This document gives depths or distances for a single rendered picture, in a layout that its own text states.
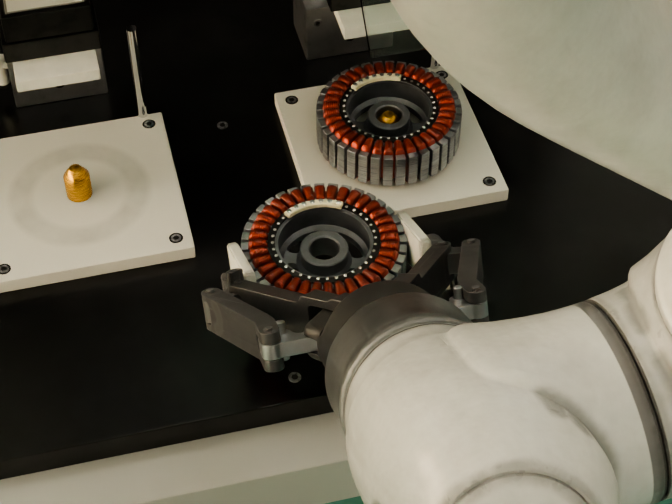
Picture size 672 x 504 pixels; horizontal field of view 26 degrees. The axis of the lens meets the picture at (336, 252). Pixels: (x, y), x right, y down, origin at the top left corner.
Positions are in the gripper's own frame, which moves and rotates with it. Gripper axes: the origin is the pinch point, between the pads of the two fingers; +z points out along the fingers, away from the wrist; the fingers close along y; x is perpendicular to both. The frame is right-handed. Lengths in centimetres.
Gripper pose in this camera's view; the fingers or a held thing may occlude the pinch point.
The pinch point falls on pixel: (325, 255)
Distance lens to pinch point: 98.6
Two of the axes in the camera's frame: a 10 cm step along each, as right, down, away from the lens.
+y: 9.7, -1.8, 1.6
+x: -1.2, -9.4, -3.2
